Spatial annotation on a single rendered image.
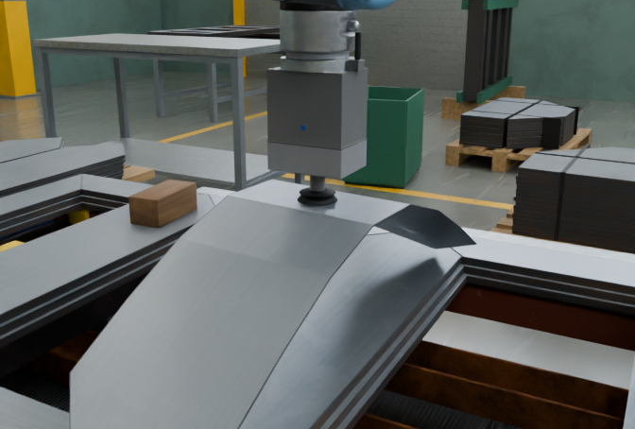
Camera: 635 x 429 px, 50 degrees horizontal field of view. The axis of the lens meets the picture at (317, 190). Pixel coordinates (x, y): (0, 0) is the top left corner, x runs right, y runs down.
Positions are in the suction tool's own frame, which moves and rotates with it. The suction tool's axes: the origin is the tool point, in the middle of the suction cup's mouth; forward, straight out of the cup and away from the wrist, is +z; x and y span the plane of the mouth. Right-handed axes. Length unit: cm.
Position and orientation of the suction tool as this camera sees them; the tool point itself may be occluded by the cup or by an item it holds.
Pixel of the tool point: (317, 211)
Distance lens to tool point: 73.2
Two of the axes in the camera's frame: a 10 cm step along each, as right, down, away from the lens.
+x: -4.6, 2.4, -8.6
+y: -8.9, -1.3, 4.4
